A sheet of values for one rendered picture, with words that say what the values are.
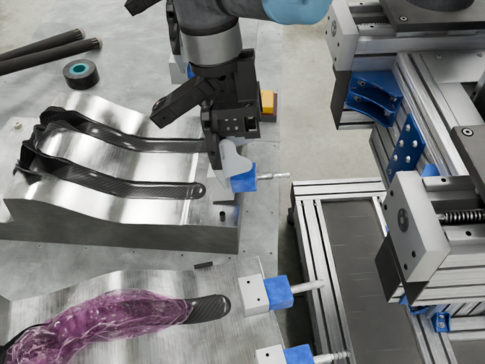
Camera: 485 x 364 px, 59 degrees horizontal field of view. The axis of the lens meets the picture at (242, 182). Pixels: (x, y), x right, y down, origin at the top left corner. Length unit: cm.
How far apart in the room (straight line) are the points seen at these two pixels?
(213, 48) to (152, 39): 74
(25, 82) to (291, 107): 140
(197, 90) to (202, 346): 36
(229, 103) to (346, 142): 155
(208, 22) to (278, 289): 39
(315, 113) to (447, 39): 130
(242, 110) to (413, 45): 51
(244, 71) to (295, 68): 194
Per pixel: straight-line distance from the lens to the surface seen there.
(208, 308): 67
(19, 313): 72
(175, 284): 68
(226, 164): 64
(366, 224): 157
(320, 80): 245
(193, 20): 53
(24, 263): 85
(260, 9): 47
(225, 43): 54
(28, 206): 77
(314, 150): 205
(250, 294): 65
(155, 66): 117
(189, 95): 60
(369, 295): 144
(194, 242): 75
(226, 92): 60
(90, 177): 78
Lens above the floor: 147
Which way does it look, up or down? 51 degrees down
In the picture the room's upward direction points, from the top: straight up
